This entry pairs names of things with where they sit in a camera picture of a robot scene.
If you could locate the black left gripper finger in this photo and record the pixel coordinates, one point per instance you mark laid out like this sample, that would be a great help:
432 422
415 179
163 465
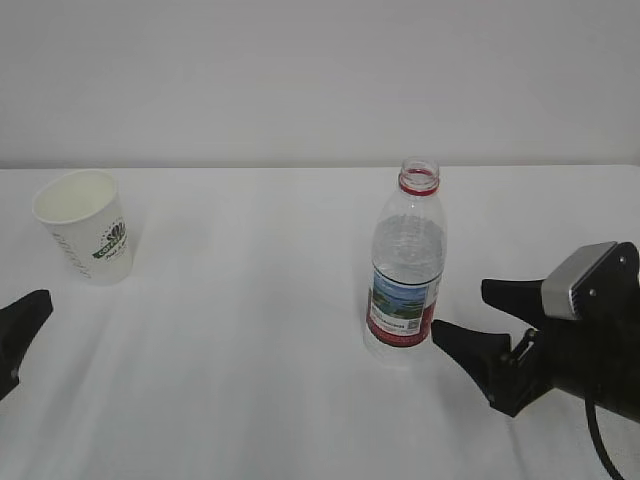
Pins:
20 323

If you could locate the white paper cup green logo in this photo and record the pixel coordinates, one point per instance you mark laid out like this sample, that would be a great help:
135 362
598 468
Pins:
82 211

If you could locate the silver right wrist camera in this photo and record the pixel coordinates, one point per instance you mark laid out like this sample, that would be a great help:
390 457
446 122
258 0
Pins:
560 289

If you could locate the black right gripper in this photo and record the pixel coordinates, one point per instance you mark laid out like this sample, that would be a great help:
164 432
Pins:
595 357

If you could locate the clear plastic water bottle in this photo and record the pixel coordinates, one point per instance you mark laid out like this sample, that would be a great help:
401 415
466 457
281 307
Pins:
408 253

